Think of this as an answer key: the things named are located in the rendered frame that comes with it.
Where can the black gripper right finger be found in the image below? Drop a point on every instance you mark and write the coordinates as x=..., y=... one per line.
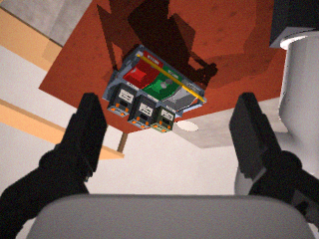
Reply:
x=260, y=158

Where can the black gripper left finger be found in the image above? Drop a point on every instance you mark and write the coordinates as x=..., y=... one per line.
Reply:
x=59, y=171

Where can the red bin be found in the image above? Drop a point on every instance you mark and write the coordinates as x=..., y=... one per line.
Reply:
x=144, y=74

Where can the yellow bar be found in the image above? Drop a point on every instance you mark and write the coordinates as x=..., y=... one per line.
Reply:
x=170, y=76

